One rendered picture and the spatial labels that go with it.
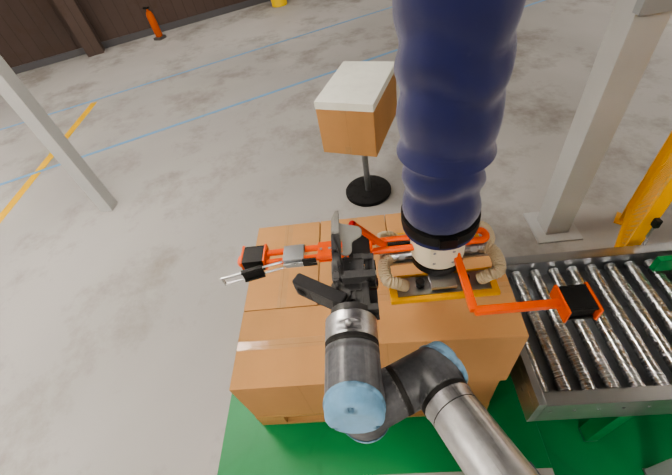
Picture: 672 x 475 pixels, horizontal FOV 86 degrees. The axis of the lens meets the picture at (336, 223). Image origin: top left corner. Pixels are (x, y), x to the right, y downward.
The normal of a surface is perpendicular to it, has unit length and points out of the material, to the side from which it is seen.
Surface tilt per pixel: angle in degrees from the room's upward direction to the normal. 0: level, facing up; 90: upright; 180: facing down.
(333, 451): 0
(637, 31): 90
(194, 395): 0
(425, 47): 73
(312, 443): 0
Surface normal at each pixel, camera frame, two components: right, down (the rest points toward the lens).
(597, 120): 0.01, 0.72
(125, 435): -0.14, -0.68
